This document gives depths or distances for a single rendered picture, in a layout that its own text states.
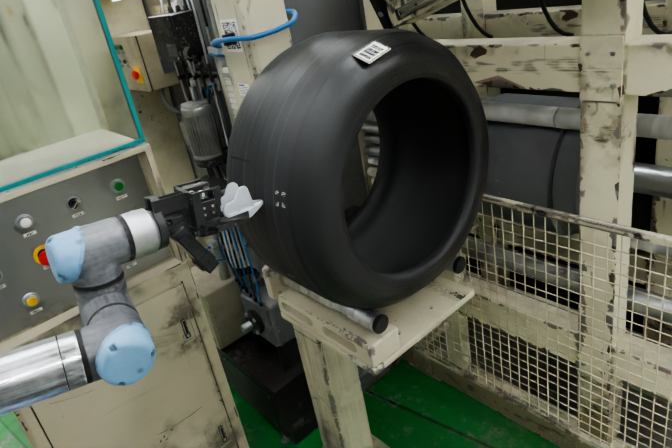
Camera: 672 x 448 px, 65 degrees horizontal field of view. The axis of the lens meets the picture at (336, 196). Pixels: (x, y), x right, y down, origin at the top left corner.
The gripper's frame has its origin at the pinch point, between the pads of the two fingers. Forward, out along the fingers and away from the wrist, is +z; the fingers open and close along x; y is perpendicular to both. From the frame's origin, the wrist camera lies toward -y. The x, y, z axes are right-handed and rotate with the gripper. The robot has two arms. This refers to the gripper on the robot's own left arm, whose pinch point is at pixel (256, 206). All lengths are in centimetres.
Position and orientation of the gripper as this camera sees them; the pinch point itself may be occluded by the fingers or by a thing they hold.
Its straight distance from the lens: 101.0
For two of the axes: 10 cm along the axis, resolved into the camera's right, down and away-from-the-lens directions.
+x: -6.5, -2.0, 7.3
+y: -0.8, -9.4, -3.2
